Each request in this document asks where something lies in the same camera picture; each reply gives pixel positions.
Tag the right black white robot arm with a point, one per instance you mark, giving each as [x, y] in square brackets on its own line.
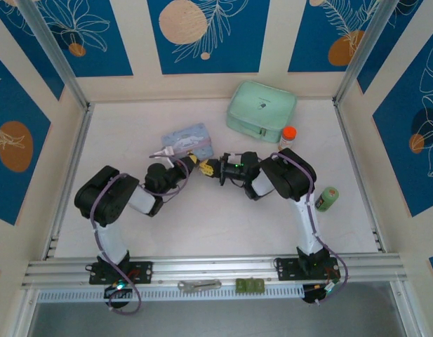
[293, 175]

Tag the green small can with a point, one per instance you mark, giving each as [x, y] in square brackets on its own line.
[326, 200]

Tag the aluminium frame post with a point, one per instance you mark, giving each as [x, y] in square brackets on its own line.
[54, 52]
[363, 52]

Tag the aluminium table side rail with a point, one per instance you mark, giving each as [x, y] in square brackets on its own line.
[67, 182]
[360, 175]

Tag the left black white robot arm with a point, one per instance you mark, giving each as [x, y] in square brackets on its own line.
[104, 207]

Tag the aluminium mounting rail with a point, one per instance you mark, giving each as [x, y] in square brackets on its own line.
[209, 268]

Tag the blue cartoon tin box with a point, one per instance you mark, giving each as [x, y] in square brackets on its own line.
[188, 138]

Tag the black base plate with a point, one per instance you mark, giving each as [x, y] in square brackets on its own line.
[288, 268]
[142, 272]

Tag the mint green zipper pouch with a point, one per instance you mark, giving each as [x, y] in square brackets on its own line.
[260, 105]

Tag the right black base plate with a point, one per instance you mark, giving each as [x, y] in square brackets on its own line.
[288, 268]

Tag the green terminal block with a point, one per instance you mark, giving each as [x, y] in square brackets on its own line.
[240, 284]
[250, 284]
[259, 284]

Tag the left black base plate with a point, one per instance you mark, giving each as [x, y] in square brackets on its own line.
[142, 272]

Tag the silver wrench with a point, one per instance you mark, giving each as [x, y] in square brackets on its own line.
[198, 285]

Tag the orange capped small bottle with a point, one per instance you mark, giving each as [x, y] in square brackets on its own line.
[288, 137]

